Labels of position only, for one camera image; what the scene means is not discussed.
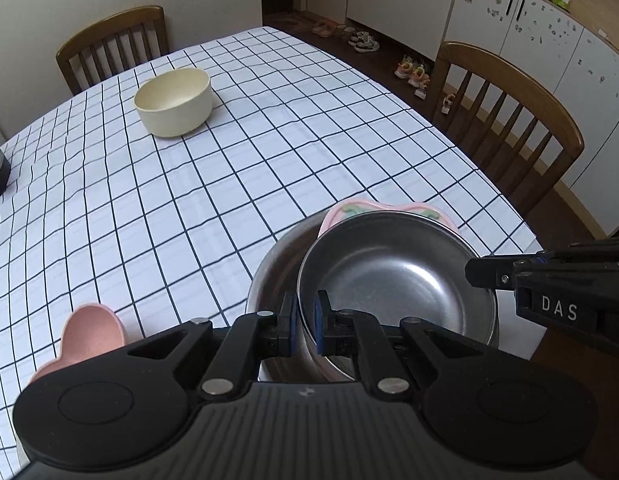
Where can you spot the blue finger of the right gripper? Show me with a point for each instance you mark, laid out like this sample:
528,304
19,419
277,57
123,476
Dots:
496,272

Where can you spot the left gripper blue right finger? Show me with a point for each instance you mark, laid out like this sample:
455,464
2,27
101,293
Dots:
359,336

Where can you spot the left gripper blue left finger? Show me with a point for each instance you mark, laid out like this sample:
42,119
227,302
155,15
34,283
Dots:
253,338

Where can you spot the large stainless steel bowl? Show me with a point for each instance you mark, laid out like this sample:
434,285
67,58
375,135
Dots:
276,275

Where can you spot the pink pot steel inside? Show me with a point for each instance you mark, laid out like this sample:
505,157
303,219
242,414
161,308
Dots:
394,262

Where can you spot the pink mouse-shaped plate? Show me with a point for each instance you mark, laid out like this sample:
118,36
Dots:
91,330

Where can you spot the cream ceramic bowl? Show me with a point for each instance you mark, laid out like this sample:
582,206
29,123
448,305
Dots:
175,103

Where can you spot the right wooden chair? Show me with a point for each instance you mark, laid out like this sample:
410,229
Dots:
527,138

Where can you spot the wooden chair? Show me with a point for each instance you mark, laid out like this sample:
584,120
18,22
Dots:
527,138
113,45

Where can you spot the checkered white tablecloth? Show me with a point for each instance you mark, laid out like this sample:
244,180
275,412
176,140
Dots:
162,230

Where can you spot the white cabinet unit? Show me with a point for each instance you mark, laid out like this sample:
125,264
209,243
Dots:
571,61

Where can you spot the far wooden chair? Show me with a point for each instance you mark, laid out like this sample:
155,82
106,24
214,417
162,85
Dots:
113,45

